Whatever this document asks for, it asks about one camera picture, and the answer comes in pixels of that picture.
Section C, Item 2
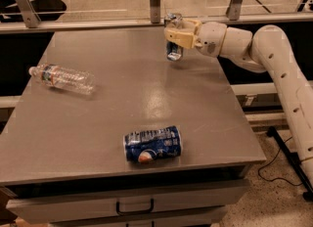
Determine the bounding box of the black cable on floor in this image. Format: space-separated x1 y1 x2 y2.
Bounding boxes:
257 136 306 187

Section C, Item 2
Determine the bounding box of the middle metal rail bracket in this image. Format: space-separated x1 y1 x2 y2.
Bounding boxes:
150 0 160 23

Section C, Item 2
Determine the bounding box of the grey drawer with black handle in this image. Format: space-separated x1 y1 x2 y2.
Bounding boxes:
7 179 249 224

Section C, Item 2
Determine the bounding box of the left metal rail bracket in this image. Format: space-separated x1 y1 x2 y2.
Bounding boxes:
15 0 41 28

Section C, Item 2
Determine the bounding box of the horizontal metal rail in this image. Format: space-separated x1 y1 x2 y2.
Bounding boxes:
0 12 313 34

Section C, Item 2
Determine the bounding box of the silver redbull can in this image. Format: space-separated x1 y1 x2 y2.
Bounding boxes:
164 13 183 62

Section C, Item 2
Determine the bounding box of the clear plastic water bottle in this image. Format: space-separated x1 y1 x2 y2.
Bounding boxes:
28 64 95 95

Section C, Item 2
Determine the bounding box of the black stand leg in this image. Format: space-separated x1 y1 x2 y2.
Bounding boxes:
267 126 313 202

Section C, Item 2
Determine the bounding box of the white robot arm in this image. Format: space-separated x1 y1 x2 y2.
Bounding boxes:
164 19 313 183

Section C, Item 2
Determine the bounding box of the crushed blue pepsi can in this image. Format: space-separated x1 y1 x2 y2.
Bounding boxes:
123 126 182 163

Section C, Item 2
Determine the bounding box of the lower grey drawer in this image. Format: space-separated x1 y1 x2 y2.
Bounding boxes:
49 206 227 227

